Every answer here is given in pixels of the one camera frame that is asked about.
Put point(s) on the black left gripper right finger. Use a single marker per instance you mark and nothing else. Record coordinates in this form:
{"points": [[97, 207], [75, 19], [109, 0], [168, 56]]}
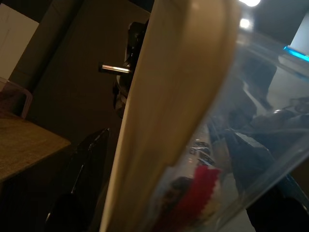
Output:
{"points": [[277, 217]]}

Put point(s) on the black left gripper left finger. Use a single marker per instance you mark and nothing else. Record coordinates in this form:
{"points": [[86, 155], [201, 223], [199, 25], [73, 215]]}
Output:
{"points": [[82, 181]]}

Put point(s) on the clear container white lid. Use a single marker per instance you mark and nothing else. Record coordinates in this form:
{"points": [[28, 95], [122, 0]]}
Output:
{"points": [[173, 72]]}

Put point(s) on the grey fridge body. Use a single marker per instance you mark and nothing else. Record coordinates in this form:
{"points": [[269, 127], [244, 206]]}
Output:
{"points": [[72, 60]]}

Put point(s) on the light wooden table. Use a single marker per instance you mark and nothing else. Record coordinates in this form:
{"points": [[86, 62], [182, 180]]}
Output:
{"points": [[29, 140]]}

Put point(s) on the pink clear plastic pitcher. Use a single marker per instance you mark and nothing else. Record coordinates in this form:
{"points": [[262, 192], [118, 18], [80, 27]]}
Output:
{"points": [[14, 101]]}

